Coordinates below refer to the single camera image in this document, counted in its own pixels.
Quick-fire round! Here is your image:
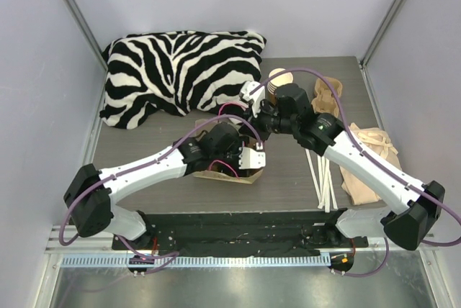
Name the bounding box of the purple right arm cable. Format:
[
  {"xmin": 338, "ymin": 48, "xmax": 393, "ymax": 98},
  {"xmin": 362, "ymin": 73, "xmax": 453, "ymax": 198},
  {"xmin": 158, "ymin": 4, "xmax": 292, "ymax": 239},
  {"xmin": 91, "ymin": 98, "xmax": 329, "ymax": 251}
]
[{"xmin": 250, "ymin": 67, "xmax": 461, "ymax": 278}]

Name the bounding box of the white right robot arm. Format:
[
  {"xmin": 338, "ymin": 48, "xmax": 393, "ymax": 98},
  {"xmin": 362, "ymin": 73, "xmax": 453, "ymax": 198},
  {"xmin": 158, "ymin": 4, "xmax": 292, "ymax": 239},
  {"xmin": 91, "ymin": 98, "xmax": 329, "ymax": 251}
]
[{"xmin": 240, "ymin": 82, "xmax": 444, "ymax": 250}]

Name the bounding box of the perforated metal rail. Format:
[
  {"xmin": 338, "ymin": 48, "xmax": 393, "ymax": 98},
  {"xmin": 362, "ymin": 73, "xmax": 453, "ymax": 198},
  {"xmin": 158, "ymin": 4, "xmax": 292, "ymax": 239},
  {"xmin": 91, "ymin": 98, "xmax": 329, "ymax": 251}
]
[{"xmin": 61, "ymin": 253, "xmax": 331, "ymax": 268}]

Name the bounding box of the stack of paper cups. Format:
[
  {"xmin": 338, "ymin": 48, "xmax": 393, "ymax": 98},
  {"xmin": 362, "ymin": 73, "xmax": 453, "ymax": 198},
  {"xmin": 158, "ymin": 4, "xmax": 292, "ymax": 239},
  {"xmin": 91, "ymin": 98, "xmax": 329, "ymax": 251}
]
[{"xmin": 267, "ymin": 72, "xmax": 294, "ymax": 104}]

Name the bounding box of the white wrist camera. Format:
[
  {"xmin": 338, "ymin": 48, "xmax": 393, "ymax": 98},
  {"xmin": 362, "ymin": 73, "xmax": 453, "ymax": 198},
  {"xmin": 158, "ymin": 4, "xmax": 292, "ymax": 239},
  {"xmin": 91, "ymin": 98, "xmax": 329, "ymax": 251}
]
[
  {"xmin": 239, "ymin": 81, "xmax": 266, "ymax": 117},
  {"xmin": 238, "ymin": 142, "xmax": 267, "ymax": 170}
]

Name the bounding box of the pink paper gift bag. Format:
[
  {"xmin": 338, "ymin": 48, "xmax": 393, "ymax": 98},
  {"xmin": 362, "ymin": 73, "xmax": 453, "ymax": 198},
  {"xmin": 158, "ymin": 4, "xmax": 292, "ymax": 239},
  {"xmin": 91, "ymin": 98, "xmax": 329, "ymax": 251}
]
[{"xmin": 192, "ymin": 101, "xmax": 264, "ymax": 184}]

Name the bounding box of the white wrapped straw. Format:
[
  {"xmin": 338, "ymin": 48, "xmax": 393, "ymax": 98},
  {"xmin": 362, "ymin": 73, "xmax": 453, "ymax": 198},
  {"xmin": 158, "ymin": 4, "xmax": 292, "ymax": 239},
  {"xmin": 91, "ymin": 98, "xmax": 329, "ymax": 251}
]
[
  {"xmin": 305, "ymin": 149, "xmax": 323, "ymax": 209},
  {"xmin": 327, "ymin": 170, "xmax": 338, "ymax": 209},
  {"xmin": 322, "ymin": 160, "xmax": 331, "ymax": 213},
  {"xmin": 317, "ymin": 155, "xmax": 325, "ymax": 209}
]

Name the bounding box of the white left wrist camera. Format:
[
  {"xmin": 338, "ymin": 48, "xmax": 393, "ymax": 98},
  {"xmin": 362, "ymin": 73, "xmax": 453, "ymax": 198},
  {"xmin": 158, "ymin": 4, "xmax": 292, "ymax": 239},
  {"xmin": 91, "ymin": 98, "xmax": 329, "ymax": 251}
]
[{"xmin": 238, "ymin": 142, "xmax": 267, "ymax": 170}]

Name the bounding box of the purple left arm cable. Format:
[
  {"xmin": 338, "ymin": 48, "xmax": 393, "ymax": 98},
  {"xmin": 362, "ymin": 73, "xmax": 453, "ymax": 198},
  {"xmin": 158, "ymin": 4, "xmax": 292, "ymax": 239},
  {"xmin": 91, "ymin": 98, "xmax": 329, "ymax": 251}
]
[{"xmin": 59, "ymin": 115, "xmax": 267, "ymax": 276}]

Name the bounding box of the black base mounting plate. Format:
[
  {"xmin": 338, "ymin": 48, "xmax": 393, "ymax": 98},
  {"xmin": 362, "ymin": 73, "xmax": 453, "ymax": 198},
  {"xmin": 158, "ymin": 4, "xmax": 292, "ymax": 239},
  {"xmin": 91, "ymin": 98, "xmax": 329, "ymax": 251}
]
[{"xmin": 129, "ymin": 210, "xmax": 369, "ymax": 258}]

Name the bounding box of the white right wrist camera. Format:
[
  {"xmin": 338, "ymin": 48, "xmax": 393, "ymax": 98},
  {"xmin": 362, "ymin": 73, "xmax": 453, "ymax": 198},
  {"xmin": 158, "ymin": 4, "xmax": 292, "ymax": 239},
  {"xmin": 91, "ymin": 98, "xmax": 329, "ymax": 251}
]
[{"xmin": 239, "ymin": 81, "xmax": 266, "ymax": 117}]

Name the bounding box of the zebra print pillow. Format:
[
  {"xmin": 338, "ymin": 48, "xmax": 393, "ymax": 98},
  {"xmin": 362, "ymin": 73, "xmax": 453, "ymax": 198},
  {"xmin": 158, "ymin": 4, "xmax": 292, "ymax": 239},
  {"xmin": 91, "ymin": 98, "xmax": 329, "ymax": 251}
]
[{"xmin": 99, "ymin": 30, "xmax": 267, "ymax": 130}]

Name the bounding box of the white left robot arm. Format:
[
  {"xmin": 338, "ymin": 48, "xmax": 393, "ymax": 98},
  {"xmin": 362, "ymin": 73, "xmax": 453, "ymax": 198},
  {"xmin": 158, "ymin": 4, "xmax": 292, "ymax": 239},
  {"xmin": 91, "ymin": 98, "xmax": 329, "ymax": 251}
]
[{"xmin": 59, "ymin": 122, "xmax": 250, "ymax": 250}]

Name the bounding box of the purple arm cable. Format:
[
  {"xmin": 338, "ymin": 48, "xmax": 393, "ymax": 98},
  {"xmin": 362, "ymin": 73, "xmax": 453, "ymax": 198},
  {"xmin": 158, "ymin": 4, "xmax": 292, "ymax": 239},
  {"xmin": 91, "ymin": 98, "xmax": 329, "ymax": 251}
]
[
  {"xmin": 59, "ymin": 115, "xmax": 267, "ymax": 276},
  {"xmin": 250, "ymin": 67, "xmax": 461, "ymax": 278}
]

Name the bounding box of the beige folded cloth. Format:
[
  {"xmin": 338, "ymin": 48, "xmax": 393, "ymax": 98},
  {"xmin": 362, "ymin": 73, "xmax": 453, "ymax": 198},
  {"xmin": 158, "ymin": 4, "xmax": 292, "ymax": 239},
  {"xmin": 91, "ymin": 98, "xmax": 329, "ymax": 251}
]
[{"xmin": 340, "ymin": 122, "xmax": 401, "ymax": 206}]

